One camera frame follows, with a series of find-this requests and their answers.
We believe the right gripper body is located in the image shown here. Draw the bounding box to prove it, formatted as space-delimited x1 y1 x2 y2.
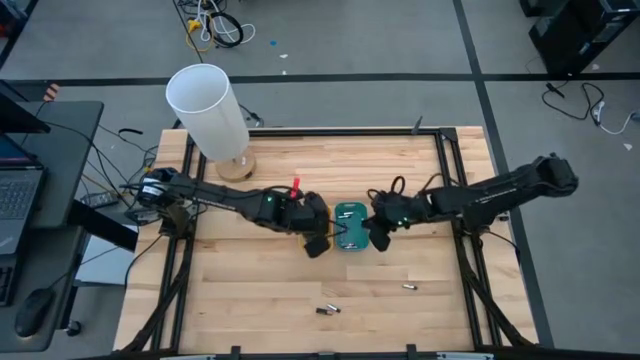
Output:
369 192 430 230

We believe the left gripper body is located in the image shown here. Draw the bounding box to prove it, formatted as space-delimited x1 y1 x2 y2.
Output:
289 191 332 240

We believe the teal plastic bin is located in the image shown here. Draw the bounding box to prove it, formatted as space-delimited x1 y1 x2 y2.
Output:
333 200 370 252

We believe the white shade wooden lamp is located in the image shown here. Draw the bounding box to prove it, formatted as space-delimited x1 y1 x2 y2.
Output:
165 63 258 183

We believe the black remote control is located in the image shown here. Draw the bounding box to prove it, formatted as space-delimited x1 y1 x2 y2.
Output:
79 191 120 209

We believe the black side desk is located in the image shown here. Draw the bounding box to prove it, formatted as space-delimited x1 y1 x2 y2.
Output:
0 79 140 354

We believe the black computer tower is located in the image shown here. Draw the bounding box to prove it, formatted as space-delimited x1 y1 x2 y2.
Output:
519 0 640 77

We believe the black computer mouse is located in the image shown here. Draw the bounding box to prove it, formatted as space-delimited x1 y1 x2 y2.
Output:
13 287 56 339

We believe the grey laptop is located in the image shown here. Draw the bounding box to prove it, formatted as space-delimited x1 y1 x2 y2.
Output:
0 134 49 256

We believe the black monitor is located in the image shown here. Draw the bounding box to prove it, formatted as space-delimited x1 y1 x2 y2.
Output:
0 79 51 135

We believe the black keyboard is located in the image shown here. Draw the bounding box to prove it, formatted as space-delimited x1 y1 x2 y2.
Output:
0 264 16 307

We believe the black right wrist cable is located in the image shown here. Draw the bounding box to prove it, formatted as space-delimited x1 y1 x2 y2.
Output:
367 174 407 201

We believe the black aluminium table frame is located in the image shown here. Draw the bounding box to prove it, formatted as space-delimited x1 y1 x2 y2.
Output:
119 126 540 360

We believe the black floor cable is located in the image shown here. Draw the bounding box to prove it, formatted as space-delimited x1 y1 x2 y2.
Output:
542 81 606 122

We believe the black coiled cable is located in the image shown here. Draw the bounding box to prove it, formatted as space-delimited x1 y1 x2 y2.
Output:
207 10 245 49

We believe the white floor cable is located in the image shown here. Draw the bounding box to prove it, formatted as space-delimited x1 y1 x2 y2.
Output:
592 99 640 136

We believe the yellow cable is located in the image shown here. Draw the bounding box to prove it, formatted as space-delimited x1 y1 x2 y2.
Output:
185 18 216 54

